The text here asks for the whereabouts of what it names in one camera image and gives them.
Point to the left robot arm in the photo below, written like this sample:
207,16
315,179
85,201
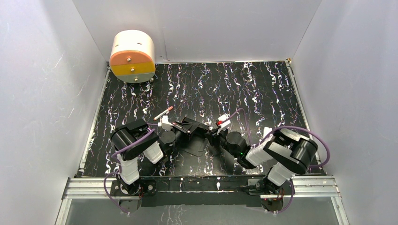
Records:
136,138

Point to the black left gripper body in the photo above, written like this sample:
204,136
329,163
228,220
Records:
181,132

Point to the pink white marker pen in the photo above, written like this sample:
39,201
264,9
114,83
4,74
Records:
163,113

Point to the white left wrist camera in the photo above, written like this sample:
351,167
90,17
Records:
164,123

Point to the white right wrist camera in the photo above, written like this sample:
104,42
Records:
223,123

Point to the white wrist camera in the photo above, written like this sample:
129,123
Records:
223,123
164,123

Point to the round cream drawer cabinet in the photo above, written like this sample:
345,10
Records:
132,57

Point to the aluminium front rail frame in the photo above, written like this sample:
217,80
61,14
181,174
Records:
204,190

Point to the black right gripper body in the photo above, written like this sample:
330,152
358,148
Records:
216,139

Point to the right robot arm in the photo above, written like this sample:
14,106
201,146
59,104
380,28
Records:
293,153

